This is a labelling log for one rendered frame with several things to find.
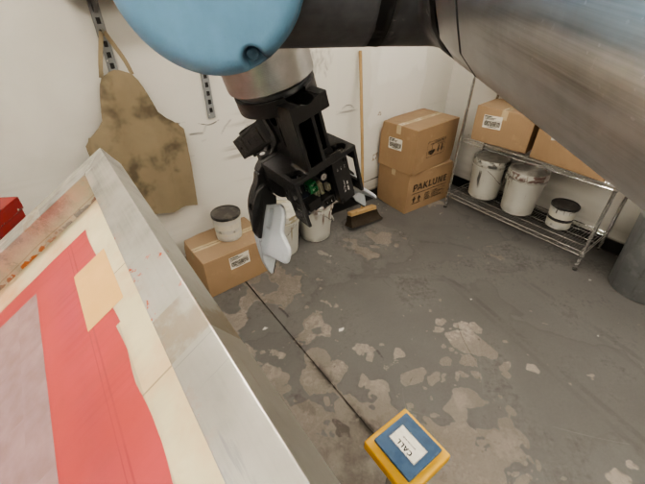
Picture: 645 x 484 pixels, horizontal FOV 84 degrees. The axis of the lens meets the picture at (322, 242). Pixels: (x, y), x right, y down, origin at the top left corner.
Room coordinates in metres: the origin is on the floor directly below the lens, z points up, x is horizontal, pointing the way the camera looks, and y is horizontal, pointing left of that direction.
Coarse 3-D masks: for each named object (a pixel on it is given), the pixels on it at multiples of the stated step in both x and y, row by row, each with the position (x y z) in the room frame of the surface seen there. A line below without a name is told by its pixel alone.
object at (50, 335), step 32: (64, 256) 0.37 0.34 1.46; (32, 288) 0.34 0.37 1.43; (64, 288) 0.32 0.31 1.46; (0, 320) 0.31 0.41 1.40; (32, 320) 0.29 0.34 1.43; (64, 320) 0.27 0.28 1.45; (0, 352) 0.26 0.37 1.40; (32, 352) 0.25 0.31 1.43; (64, 352) 0.23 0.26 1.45; (0, 384) 0.22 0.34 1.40; (32, 384) 0.21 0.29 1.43; (0, 416) 0.19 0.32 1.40
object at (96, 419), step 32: (96, 352) 0.22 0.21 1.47; (128, 352) 0.20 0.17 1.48; (64, 384) 0.20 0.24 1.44; (96, 384) 0.19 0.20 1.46; (128, 384) 0.18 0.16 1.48; (32, 416) 0.18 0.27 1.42; (64, 416) 0.17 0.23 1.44; (96, 416) 0.16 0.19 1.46; (128, 416) 0.15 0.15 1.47; (0, 448) 0.16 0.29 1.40; (32, 448) 0.15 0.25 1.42; (64, 448) 0.14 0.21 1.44; (96, 448) 0.13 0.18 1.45; (128, 448) 0.13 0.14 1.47; (160, 448) 0.12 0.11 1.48; (0, 480) 0.13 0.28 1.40; (32, 480) 0.12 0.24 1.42; (64, 480) 0.12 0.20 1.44; (96, 480) 0.11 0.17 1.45; (128, 480) 0.11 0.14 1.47; (160, 480) 0.10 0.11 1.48
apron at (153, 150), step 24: (120, 72) 2.03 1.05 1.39; (120, 96) 2.02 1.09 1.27; (144, 96) 2.09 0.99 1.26; (120, 120) 1.99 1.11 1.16; (144, 120) 2.05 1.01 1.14; (168, 120) 2.14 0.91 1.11; (96, 144) 1.89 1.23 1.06; (120, 144) 1.96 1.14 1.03; (144, 144) 2.03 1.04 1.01; (168, 144) 2.12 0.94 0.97; (144, 168) 2.02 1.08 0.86; (168, 168) 2.08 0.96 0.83; (144, 192) 1.99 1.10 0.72; (168, 192) 2.04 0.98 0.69; (192, 192) 2.14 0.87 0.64
